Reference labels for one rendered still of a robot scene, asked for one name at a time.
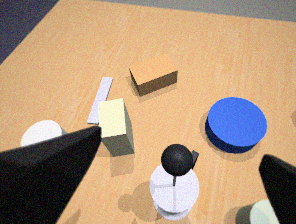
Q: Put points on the white flat bar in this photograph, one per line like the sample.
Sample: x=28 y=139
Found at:
x=101 y=96

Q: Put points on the glass french press coffee maker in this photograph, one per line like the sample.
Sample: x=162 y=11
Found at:
x=174 y=185

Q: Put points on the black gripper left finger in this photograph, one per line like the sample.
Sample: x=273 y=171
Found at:
x=37 y=181

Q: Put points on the blue cylinder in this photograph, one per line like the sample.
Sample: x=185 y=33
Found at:
x=235 y=125

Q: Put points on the pale grey cylinder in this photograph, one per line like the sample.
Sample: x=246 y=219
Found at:
x=256 y=213

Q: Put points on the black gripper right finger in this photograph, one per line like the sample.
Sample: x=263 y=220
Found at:
x=279 y=179

